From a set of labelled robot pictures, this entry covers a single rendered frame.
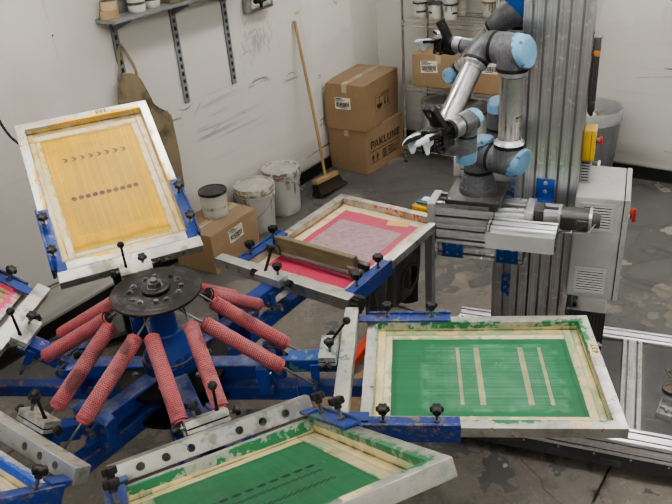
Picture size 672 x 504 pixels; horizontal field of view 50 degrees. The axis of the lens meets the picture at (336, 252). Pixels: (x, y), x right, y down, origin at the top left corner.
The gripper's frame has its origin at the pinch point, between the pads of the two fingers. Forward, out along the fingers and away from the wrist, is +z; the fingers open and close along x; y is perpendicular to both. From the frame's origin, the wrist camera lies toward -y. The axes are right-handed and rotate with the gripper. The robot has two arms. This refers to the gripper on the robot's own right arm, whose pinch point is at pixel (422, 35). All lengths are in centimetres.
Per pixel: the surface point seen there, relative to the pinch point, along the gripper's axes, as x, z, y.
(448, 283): 14, 13, 171
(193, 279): -182, -53, 12
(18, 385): -239, -6, 43
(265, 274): -146, -36, 41
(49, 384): -231, -14, 44
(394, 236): -76, -39, 62
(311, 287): -137, -53, 45
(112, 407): -224, -55, 36
